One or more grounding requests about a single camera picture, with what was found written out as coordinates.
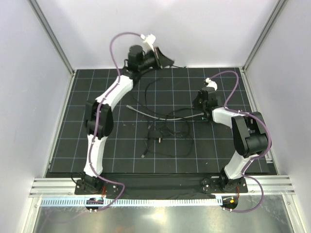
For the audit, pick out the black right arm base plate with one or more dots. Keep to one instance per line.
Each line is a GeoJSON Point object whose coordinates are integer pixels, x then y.
{"type": "Point", "coordinates": [213, 185]}

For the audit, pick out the aluminium frame rail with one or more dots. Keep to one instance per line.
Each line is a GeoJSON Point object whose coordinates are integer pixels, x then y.
{"type": "Point", "coordinates": [163, 188]}

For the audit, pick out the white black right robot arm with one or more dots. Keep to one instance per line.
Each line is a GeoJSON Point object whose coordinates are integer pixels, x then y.
{"type": "Point", "coordinates": [250, 137]}

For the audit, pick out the black network switch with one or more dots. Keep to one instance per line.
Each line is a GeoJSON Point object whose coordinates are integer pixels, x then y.
{"type": "Point", "coordinates": [201, 101]}

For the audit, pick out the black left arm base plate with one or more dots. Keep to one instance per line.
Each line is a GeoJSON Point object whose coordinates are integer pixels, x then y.
{"type": "Point", "coordinates": [87, 185]}

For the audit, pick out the white slotted cable duct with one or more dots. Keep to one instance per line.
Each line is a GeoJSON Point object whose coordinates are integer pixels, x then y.
{"type": "Point", "coordinates": [98, 202]}

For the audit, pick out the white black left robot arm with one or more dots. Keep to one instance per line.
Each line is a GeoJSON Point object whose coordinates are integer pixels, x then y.
{"type": "Point", "coordinates": [98, 119]}

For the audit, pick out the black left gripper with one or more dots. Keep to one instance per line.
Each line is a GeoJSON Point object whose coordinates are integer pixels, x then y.
{"type": "Point", "coordinates": [162, 60]}

